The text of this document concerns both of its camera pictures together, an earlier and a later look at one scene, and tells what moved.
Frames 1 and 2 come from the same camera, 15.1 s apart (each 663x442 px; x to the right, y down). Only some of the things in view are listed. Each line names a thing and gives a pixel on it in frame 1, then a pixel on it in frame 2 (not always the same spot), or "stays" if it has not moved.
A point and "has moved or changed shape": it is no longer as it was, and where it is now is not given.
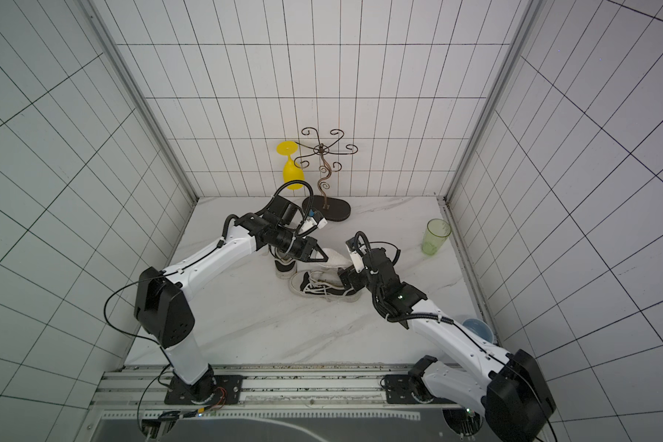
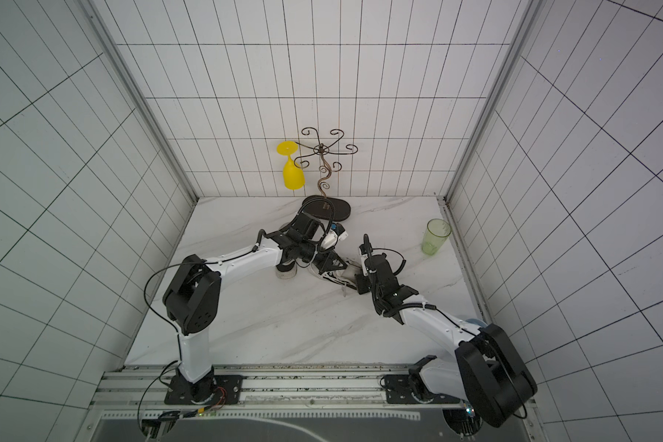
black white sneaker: (285, 266) stays
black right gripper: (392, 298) stays
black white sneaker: (323, 284) has moved or changed shape
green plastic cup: (437, 231) stays
